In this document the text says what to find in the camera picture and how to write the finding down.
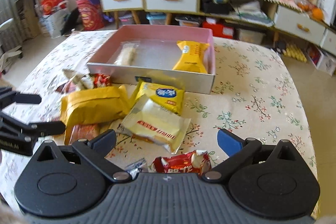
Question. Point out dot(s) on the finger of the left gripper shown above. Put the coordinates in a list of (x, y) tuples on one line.
[(12, 126), (9, 96)]

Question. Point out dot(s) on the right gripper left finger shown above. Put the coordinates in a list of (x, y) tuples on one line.
[(94, 151)]

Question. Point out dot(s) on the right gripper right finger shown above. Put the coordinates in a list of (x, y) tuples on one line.
[(240, 152)]

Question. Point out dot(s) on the red white candy packet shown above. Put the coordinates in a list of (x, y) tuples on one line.
[(196, 161)]

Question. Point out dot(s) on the large yellow snack bag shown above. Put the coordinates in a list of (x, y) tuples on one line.
[(94, 106)]

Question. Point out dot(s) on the red small snack packet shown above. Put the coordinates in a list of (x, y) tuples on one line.
[(82, 81)]

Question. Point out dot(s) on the yellow blue-label snack packet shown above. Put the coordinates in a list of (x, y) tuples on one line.
[(169, 97)]

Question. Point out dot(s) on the yellow cake snack packet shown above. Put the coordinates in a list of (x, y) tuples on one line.
[(192, 56)]

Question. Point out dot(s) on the clear biscuit bar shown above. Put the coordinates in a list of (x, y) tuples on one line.
[(127, 53)]

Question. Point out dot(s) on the orange brown snack packet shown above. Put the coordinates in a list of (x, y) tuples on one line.
[(74, 133)]

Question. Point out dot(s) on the floral tablecloth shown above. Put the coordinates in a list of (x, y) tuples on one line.
[(253, 95)]

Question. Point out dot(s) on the white paper shopping bag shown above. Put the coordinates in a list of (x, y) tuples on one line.
[(55, 15)]

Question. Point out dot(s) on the pink cardboard box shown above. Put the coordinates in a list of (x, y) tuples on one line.
[(156, 53)]

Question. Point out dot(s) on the red patterned gift bag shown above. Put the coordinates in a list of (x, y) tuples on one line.
[(91, 15)]

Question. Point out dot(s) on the red cardboard box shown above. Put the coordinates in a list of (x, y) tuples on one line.
[(220, 30)]

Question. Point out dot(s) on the blue lid plastic bin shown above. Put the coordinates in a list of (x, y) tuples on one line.
[(156, 18)]

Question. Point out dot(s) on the black storage bag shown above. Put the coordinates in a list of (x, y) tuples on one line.
[(223, 7)]

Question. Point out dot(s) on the orange fruit lower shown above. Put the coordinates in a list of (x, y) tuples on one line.
[(317, 14)]

